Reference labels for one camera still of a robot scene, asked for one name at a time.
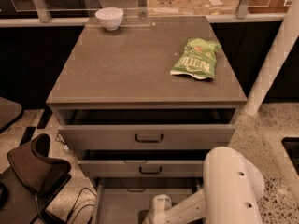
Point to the white diagonal post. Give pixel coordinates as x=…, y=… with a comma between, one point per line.
x=281, y=47

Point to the left cardboard box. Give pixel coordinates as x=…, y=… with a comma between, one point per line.
x=169, y=7

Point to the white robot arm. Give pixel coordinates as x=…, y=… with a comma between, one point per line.
x=232, y=187

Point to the green kettle chips bag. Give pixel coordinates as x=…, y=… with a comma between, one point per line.
x=198, y=59

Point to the grey middle drawer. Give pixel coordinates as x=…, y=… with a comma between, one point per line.
x=143, y=163

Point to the right cardboard box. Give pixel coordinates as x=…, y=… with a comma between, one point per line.
x=214, y=7

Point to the dark round table edge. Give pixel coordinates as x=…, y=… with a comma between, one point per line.
x=9, y=113

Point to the grey top drawer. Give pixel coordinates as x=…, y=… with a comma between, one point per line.
x=148, y=129

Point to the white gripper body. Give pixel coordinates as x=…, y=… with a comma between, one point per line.
x=160, y=204

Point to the grey drawer cabinet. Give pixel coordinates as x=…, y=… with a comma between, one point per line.
x=129, y=68

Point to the dark brown chair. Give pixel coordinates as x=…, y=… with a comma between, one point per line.
x=31, y=182

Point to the cardboard box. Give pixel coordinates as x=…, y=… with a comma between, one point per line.
x=169, y=7
x=214, y=7

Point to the white ceramic bowl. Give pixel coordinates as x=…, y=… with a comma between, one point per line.
x=110, y=18

